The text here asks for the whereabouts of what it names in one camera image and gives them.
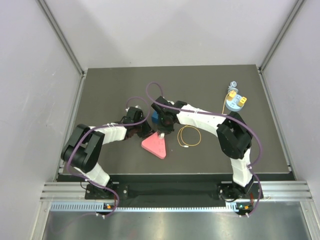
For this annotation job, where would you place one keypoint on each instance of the yellow plug adapter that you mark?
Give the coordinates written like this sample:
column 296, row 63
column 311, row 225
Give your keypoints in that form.
column 242, row 102

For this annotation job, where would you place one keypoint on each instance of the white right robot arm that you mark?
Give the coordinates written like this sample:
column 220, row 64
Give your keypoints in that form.
column 235, row 140

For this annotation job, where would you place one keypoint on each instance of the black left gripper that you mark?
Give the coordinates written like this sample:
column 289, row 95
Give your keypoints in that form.
column 147, row 132

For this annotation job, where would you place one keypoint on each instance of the blue cube power socket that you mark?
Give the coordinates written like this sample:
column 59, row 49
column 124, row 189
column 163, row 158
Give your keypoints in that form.
column 155, row 118

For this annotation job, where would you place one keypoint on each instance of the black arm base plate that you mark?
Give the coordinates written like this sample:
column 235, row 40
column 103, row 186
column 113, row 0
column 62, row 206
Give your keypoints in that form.
column 215, row 191

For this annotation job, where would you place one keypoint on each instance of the left aluminium frame post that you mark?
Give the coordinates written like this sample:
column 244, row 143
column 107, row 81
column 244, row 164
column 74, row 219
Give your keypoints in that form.
column 60, row 35

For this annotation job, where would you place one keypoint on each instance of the right aluminium frame post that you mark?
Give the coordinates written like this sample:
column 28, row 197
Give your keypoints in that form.
column 298, row 4

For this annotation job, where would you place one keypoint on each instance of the pink triangular power strip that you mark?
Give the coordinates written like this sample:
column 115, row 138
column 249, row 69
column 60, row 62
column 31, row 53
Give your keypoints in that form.
column 155, row 146

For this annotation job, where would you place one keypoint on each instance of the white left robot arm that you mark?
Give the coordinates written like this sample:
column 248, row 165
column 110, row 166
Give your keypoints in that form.
column 84, row 146

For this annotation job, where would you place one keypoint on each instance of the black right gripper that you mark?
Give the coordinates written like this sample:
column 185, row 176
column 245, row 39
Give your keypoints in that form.
column 162, row 129

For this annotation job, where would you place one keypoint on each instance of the grey slotted cable duct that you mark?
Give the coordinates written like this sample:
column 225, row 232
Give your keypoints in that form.
column 107, row 207

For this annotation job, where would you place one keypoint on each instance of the aluminium frame post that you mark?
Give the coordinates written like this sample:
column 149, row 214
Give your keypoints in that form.
column 60, row 35
column 298, row 4

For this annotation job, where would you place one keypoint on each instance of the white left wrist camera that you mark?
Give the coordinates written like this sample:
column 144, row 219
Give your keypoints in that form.
column 133, row 108

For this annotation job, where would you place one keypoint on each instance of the round light blue power strip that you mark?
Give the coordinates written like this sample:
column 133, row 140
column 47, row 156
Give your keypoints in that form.
column 232, row 97

